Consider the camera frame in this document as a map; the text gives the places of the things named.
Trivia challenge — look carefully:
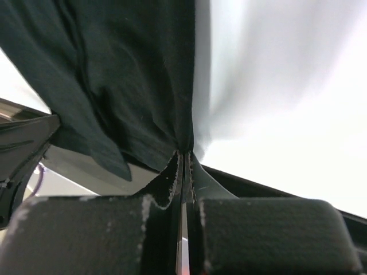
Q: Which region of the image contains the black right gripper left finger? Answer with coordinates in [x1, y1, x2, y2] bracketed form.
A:
[1, 154, 183, 274]

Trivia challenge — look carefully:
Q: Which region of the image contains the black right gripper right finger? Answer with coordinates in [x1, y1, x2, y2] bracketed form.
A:
[184, 153, 364, 274]

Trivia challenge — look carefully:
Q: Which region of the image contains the black t-shirt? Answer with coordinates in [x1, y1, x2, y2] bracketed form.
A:
[1, 1, 195, 180]

